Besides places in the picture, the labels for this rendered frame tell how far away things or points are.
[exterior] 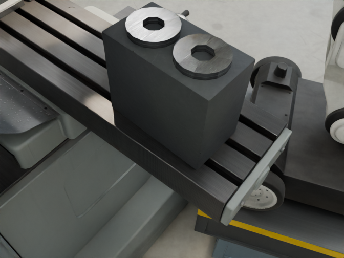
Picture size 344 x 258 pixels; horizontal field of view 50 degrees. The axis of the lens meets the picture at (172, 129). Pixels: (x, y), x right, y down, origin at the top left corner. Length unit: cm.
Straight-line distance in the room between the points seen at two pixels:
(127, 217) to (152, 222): 10
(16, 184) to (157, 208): 68
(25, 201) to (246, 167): 56
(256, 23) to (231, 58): 214
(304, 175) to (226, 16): 171
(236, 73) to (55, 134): 51
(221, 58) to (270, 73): 87
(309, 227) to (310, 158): 23
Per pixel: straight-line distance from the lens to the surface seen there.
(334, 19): 100
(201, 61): 54
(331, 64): 104
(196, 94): 52
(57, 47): 90
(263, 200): 126
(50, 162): 96
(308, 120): 136
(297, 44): 261
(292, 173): 121
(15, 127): 82
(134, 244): 147
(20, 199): 96
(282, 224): 131
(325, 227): 136
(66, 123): 88
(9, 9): 103
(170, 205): 154
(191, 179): 65
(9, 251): 107
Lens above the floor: 154
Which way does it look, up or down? 52 degrees down
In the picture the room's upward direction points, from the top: 4 degrees clockwise
